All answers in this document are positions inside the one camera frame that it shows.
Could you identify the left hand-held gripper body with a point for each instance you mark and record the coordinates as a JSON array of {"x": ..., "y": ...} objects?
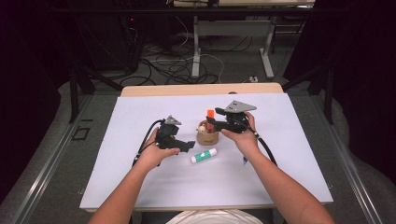
[{"x": 167, "y": 132}]

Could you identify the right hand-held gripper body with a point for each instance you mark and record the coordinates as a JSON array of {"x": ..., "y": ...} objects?
[{"x": 238, "y": 119}]

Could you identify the orange highlighter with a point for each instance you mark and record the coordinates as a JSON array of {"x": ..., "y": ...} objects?
[{"x": 210, "y": 113}]

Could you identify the white and green glue stick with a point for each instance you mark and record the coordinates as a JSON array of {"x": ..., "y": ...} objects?
[{"x": 204, "y": 155}]

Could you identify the tan bear pen holder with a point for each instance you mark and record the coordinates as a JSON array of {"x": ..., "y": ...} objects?
[{"x": 207, "y": 138}]

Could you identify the person's right hand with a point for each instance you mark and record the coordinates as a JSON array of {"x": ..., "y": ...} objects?
[{"x": 246, "y": 140}]

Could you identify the person's left hand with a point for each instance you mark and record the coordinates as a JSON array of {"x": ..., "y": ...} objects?
[{"x": 151, "y": 155}]

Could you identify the blue pen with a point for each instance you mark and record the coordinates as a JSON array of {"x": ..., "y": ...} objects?
[{"x": 245, "y": 160}]

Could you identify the white power strip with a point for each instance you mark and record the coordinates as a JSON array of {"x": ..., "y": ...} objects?
[{"x": 253, "y": 79}]

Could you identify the desk with white legs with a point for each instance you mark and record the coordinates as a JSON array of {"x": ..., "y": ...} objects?
[{"x": 195, "y": 46}]

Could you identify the person's white shirt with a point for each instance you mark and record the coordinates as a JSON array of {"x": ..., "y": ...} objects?
[{"x": 214, "y": 217}]

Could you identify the black metal stand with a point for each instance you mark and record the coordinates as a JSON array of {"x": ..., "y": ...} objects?
[
  {"x": 74, "y": 93},
  {"x": 328, "y": 93}
]

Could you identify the dark equipment with red light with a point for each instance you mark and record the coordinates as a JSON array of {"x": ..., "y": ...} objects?
[{"x": 118, "y": 40}]

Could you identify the black crossbar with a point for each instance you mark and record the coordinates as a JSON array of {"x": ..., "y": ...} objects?
[{"x": 124, "y": 11}]

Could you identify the dark curtain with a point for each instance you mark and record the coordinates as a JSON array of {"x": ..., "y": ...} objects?
[
  {"x": 25, "y": 93},
  {"x": 367, "y": 77}
]

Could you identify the aluminium floor rail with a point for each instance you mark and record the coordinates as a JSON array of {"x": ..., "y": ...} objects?
[
  {"x": 351, "y": 168},
  {"x": 46, "y": 174}
]

